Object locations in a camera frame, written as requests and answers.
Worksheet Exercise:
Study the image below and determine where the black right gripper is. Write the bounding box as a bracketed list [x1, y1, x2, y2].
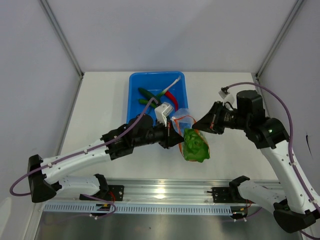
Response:
[192, 101, 250, 135]

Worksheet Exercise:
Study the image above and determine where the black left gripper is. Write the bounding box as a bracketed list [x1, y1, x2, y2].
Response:
[133, 117, 185, 149]

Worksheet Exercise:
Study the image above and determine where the clear zip bag orange zipper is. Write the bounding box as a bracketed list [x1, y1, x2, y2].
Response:
[170, 108, 196, 158]

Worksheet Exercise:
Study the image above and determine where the toy napa cabbage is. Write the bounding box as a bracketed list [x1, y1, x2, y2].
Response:
[182, 128, 210, 163]

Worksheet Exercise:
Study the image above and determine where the small green toy pepper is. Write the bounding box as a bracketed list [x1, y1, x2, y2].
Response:
[138, 99, 157, 109]

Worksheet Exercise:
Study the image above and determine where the dark green toy cucumber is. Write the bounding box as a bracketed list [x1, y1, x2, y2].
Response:
[138, 87, 158, 100]

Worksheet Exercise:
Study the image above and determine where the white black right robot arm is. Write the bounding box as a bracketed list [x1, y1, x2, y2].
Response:
[192, 90, 320, 233]

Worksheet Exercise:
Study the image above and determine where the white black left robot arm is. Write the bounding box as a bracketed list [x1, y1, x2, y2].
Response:
[27, 114, 184, 203]

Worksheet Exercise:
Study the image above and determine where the red toy chili pepper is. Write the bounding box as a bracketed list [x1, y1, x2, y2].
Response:
[164, 91, 179, 111]

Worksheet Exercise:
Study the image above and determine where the toy green onion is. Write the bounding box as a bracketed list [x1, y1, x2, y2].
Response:
[156, 76, 181, 98]

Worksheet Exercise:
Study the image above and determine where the blue plastic bin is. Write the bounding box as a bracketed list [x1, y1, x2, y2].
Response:
[126, 71, 189, 122]

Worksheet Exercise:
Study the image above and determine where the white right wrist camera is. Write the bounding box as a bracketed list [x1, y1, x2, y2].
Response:
[218, 86, 235, 106]

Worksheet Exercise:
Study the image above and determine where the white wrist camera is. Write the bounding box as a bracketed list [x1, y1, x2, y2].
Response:
[154, 102, 174, 127]
[218, 86, 235, 106]

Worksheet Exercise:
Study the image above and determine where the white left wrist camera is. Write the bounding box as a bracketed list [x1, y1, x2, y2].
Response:
[154, 102, 174, 127]

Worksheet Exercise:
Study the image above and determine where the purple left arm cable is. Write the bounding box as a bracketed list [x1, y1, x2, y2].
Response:
[9, 97, 161, 196]

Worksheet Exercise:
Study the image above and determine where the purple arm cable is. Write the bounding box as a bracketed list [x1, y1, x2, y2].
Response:
[9, 97, 161, 196]
[221, 81, 320, 240]

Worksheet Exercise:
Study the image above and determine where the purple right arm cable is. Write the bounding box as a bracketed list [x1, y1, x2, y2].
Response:
[221, 81, 320, 240]

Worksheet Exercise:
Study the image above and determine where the aluminium frame rail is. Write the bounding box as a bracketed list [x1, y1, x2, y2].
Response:
[57, 177, 283, 203]

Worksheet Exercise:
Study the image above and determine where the slotted grey cable duct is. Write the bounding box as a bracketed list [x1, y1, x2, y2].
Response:
[43, 201, 233, 216]

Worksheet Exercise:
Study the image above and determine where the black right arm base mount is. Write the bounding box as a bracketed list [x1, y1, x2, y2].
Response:
[207, 175, 250, 204]

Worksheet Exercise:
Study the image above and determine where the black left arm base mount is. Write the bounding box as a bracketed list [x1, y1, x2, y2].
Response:
[79, 173, 125, 202]

